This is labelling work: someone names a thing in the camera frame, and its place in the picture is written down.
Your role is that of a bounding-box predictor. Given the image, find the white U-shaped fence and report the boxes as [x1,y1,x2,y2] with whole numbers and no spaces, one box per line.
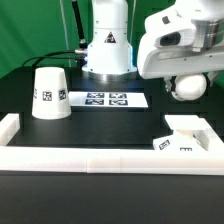
[0,113,224,176]

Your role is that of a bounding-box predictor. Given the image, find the white lamp bulb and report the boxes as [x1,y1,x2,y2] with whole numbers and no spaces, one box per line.
[172,74,207,101]

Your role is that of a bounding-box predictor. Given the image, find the white lamp base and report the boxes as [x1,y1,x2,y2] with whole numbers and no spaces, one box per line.
[153,115,206,152]

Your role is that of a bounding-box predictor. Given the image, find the white marker sheet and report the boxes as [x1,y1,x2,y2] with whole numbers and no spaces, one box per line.
[69,91,148,108]

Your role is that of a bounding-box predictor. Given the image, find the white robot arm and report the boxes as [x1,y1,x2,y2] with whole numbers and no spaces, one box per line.
[83,0,224,100]

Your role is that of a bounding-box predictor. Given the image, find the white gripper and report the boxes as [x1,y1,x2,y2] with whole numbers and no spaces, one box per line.
[137,13,224,92]

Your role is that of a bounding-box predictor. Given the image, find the black cable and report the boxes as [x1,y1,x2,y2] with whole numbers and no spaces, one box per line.
[21,49,88,68]

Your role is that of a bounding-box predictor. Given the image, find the white lamp shade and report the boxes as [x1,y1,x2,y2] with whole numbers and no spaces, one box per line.
[32,67,71,120]

